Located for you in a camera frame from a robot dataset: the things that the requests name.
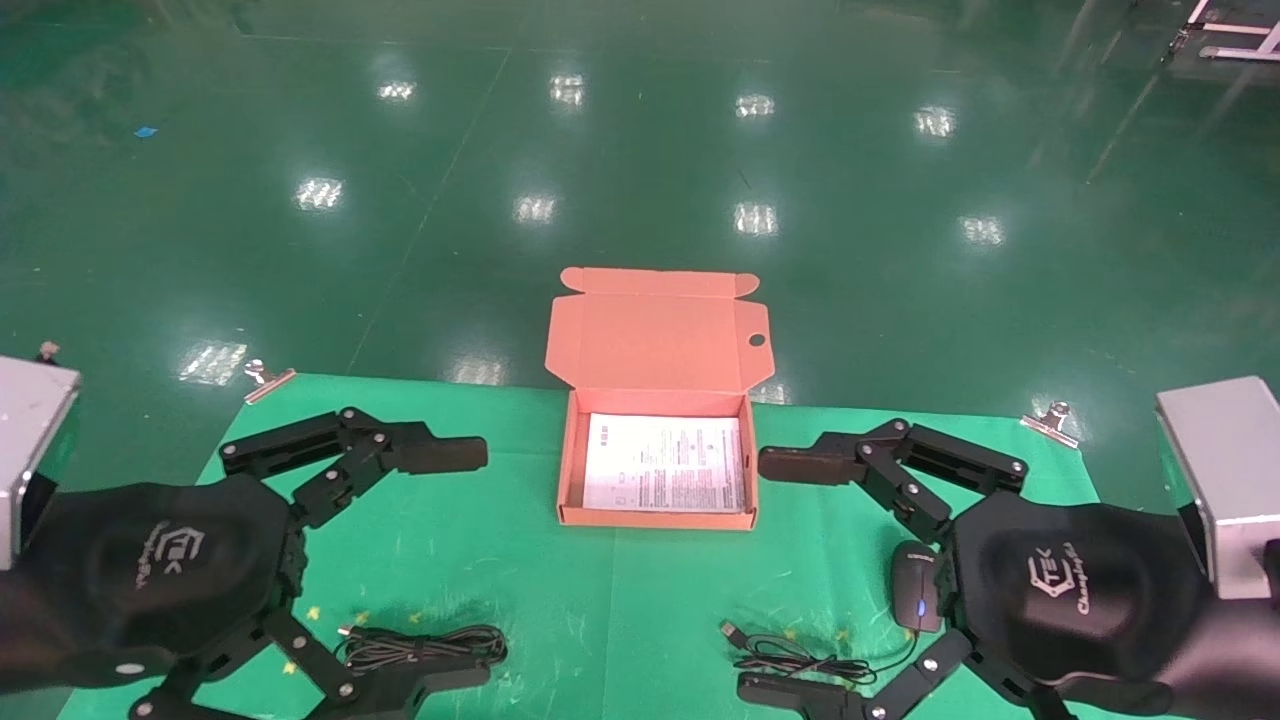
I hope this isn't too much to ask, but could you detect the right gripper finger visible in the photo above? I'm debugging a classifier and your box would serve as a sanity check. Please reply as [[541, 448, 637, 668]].
[[757, 417, 1030, 547]]

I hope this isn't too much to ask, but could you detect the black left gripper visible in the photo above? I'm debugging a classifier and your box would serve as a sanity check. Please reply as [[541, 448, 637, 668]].
[[0, 407, 492, 720]]

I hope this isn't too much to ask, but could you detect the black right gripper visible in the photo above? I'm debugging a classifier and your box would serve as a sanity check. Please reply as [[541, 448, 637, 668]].
[[737, 493, 1280, 720]]

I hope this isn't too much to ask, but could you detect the black wired mouse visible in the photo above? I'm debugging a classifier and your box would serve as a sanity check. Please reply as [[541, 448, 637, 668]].
[[720, 540, 947, 691]]

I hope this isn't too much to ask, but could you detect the black data cable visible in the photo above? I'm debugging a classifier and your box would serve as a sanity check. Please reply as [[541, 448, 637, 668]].
[[338, 624, 510, 672]]

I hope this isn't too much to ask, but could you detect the orange cardboard box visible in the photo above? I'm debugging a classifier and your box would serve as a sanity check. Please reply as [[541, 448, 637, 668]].
[[543, 266, 774, 531]]

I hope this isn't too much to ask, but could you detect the white printed paper leaflet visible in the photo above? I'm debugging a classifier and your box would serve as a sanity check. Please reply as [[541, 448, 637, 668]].
[[583, 412, 748, 515]]

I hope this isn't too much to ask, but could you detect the green table mat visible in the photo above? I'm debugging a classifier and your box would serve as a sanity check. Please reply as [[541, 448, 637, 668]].
[[55, 373, 1193, 720]]

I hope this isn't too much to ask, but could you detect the metal binder clip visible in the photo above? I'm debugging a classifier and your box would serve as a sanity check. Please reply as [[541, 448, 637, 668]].
[[1018, 401, 1082, 450], [243, 360, 298, 406]]

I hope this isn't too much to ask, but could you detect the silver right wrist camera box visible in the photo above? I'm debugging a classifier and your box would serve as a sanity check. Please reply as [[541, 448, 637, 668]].
[[1155, 375, 1280, 602]]

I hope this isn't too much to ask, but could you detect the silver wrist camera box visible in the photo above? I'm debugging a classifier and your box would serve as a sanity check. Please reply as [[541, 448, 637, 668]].
[[1155, 375, 1280, 602], [0, 354, 82, 572]]

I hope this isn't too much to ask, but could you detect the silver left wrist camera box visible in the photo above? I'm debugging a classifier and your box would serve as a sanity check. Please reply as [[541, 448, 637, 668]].
[[0, 354, 82, 572]]

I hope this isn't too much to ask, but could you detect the white metal frame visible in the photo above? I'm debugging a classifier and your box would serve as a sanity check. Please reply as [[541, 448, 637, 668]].
[[1163, 0, 1280, 63]]

